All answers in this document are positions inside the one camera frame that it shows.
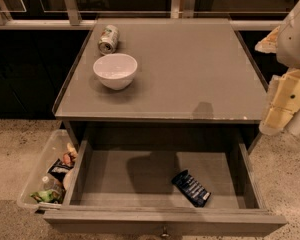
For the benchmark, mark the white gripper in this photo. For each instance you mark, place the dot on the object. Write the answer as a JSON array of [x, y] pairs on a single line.
[[295, 40]]

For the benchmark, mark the blue rxbar blueberry wrapper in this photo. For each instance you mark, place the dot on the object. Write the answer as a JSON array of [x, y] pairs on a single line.
[[194, 192]]

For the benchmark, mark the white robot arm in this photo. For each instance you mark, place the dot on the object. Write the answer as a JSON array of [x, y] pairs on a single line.
[[284, 41]]

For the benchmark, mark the grey cabinet counter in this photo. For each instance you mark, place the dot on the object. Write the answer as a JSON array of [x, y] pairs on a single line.
[[189, 70]]

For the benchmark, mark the metal drawer knob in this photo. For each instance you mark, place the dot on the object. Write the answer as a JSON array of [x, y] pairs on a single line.
[[164, 234]]

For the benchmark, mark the grey open top drawer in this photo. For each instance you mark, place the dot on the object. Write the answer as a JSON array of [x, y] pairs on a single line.
[[130, 192]]

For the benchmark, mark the metal window railing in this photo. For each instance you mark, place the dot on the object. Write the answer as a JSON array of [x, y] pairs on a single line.
[[243, 14]]

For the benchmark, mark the white ceramic bowl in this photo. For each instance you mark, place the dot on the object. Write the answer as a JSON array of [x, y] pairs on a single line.
[[115, 71]]

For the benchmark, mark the green white soda can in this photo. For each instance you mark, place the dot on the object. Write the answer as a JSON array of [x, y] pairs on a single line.
[[108, 40]]

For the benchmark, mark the orange snack packet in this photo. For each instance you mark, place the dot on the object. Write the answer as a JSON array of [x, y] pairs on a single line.
[[70, 156]]

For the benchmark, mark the black snack packet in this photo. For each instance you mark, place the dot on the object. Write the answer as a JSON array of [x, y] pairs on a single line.
[[58, 170]]

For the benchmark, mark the clear plastic water bottle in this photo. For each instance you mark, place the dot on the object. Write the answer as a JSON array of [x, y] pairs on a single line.
[[52, 184]]

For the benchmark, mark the green snack bag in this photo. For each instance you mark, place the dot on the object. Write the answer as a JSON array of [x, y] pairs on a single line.
[[47, 196]]

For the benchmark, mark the clear plastic storage bin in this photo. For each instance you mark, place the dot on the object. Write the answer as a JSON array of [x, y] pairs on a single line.
[[54, 149]]

